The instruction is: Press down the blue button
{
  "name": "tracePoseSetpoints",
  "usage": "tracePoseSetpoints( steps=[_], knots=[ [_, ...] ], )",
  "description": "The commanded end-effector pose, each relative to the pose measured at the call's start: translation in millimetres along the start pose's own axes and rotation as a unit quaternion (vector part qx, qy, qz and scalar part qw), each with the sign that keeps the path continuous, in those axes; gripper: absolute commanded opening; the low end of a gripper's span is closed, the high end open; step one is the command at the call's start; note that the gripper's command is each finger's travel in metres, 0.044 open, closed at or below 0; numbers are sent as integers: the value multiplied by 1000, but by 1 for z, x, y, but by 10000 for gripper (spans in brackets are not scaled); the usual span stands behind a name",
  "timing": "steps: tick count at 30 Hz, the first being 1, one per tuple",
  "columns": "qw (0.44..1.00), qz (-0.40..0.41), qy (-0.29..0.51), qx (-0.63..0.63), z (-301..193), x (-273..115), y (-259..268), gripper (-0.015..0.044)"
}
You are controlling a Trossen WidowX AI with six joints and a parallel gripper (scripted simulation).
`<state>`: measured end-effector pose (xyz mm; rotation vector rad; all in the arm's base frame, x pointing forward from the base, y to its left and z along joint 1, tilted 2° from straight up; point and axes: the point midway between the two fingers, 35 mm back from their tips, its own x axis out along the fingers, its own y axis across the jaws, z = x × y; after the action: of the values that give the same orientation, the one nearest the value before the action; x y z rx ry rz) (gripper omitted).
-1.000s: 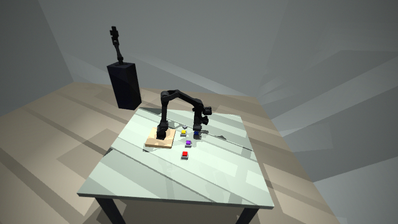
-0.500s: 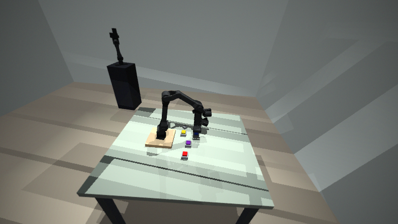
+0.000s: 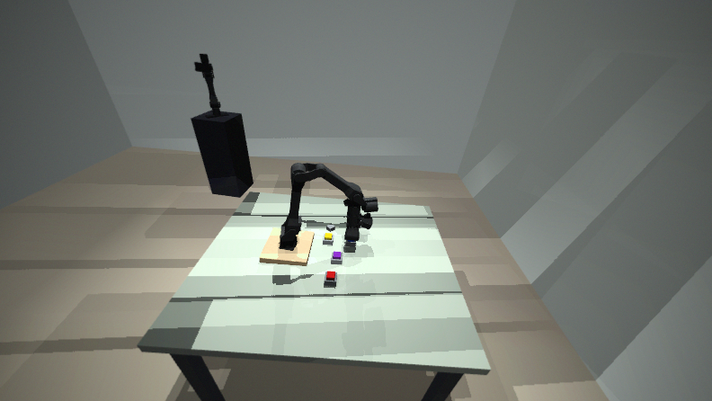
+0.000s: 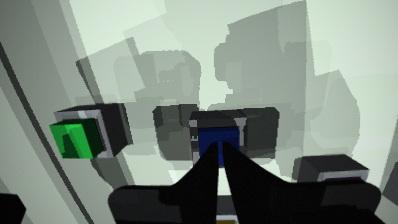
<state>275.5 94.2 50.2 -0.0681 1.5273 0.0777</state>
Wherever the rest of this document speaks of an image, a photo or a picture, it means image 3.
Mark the red button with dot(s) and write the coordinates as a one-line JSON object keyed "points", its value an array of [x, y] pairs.
{"points": [[330, 278]]}

